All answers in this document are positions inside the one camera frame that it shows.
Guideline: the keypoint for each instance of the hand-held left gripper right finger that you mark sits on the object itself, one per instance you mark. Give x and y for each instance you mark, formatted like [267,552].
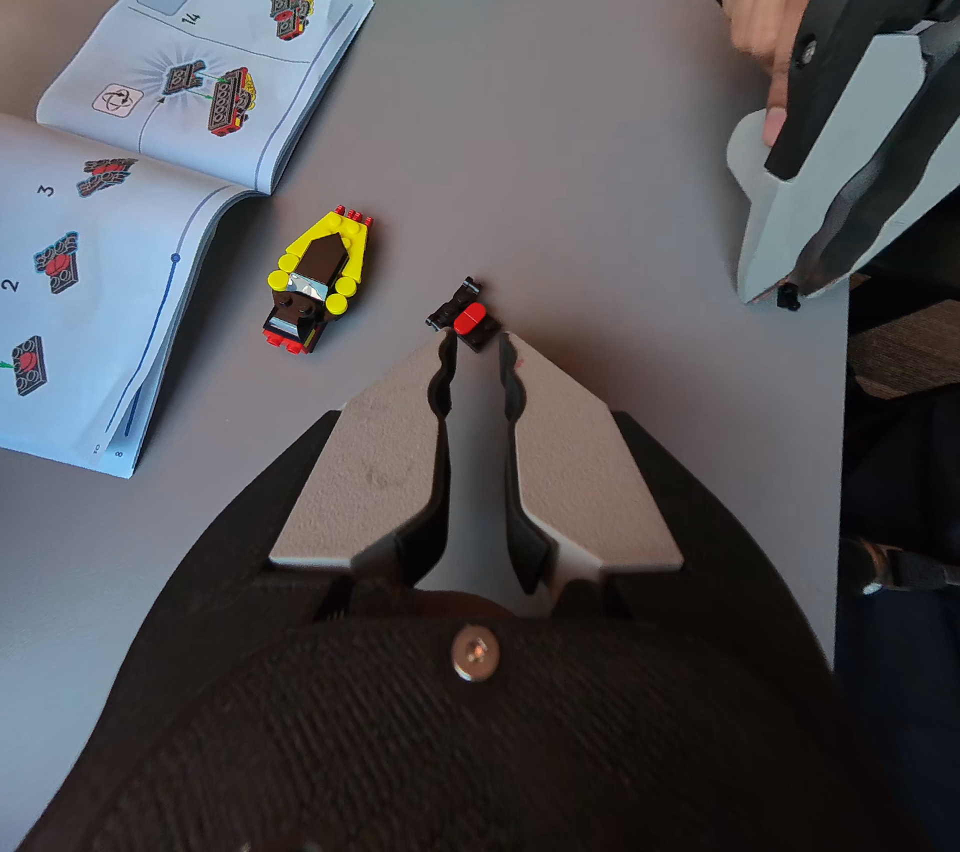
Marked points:
[585,477]

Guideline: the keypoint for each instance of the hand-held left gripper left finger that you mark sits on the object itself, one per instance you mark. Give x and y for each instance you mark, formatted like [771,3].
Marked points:
[367,477]

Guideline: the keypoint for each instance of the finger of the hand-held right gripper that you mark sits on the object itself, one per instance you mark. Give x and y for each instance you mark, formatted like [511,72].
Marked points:
[911,211]
[832,177]

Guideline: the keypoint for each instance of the small black lego piece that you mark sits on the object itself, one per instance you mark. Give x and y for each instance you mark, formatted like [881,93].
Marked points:
[788,297]

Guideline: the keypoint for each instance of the small black red lego assembly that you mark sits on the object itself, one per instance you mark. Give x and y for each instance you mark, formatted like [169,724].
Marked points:
[472,318]

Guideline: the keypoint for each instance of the yellow black lego model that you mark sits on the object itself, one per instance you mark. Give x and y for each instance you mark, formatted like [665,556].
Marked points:
[319,274]

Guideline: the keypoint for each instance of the person's dark trousers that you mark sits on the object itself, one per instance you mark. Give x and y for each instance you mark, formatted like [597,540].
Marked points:
[900,679]

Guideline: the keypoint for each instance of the open instruction booklet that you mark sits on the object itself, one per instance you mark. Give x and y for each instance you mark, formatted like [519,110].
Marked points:
[187,79]

